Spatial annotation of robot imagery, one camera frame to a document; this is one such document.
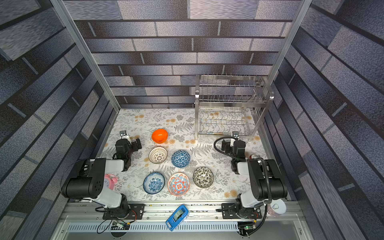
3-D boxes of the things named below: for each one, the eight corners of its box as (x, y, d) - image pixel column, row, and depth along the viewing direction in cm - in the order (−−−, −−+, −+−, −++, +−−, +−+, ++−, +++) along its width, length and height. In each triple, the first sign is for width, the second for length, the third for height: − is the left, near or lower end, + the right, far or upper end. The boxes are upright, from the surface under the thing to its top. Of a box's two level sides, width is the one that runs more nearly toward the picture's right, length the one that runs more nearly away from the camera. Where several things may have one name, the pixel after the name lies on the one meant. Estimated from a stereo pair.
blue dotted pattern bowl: (179, 171, 89) (179, 168, 85) (170, 159, 94) (169, 156, 90) (192, 161, 93) (192, 157, 90) (182, 150, 98) (182, 146, 94)
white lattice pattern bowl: (149, 164, 92) (147, 160, 88) (151, 150, 98) (150, 146, 95) (166, 164, 92) (165, 160, 88) (168, 150, 98) (167, 146, 95)
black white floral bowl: (192, 188, 83) (192, 185, 79) (192, 170, 90) (192, 167, 86) (213, 188, 83) (214, 185, 79) (212, 170, 90) (212, 167, 86)
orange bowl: (152, 144, 101) (150, 140, 98) (154, 133, 108) (153, 129, 104) (167, 144, 101) (166, 140, 98) (168, 133, 108) (167, 129, 104)
